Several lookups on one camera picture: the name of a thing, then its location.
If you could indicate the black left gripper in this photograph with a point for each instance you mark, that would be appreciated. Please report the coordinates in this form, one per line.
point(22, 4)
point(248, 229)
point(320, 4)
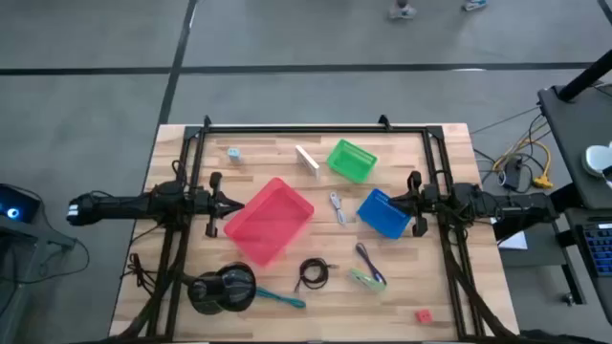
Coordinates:
point(203, 203)

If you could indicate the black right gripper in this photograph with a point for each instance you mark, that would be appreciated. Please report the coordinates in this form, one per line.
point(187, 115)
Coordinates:
point(428, 200)

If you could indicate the light blue charger cube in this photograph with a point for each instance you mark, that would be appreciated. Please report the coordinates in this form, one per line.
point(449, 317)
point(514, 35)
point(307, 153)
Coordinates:
point(234, 155)

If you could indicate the light green product box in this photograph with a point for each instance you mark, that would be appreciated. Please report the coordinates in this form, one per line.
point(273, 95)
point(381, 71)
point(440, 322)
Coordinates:
point(362, 279)

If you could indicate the white product box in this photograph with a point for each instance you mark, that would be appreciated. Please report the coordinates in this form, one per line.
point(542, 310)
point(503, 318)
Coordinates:
point(307, 161)

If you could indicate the red charger cube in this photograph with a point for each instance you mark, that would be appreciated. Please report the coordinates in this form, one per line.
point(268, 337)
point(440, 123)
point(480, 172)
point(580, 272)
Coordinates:
point(424, 316)

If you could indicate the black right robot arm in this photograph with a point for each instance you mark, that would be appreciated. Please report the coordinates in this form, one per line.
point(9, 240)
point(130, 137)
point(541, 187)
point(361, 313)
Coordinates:
point(502, 203)

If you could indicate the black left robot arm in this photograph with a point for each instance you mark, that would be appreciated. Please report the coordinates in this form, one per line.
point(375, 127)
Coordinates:
point(119, 205)

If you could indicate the red translucent plastic bin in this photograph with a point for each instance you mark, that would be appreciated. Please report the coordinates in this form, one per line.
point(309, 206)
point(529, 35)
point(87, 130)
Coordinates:
point(268, 222)

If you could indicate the blue plastic basket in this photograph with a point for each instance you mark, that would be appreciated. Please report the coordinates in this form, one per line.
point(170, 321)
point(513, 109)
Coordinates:
point(380, 217)

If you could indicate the green plastic basket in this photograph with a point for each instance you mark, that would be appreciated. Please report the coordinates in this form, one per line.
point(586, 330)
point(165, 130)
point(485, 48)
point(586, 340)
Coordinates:
point(351, 160)

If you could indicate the black power strip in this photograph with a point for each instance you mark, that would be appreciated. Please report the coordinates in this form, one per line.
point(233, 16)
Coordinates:
point(514, 173)

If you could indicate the white paper sheet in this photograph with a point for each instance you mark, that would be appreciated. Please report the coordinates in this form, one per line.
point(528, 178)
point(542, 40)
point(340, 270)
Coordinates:
point(514, 241)

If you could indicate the black side desk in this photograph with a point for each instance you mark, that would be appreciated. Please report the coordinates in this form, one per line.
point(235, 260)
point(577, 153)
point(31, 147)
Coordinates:
point(574, 143)

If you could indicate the person's shoe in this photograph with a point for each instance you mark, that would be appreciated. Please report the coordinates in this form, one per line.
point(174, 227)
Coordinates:
point(401, 10)
point(474, 4)

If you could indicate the white round device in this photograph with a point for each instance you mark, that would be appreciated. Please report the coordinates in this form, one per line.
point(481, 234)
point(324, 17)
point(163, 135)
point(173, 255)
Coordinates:
point(596, 160)

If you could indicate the backlit keyboard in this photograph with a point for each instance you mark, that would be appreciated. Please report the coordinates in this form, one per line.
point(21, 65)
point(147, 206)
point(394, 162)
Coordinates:
point(597, 248)

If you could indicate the grey metal stand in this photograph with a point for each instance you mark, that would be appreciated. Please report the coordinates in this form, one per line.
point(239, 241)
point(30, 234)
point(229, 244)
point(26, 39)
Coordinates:
point(28, 239)

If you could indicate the computer case with blue light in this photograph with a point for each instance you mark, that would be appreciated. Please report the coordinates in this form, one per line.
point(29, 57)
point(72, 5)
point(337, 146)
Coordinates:
point(16, 203)

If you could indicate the black pole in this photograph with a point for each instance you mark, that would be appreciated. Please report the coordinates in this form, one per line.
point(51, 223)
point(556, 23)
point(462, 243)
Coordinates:
point(585, 76)

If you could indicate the black aluminium table frame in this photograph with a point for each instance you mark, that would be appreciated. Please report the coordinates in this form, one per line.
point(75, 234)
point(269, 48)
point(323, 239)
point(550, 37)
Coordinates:
point(311, 129)

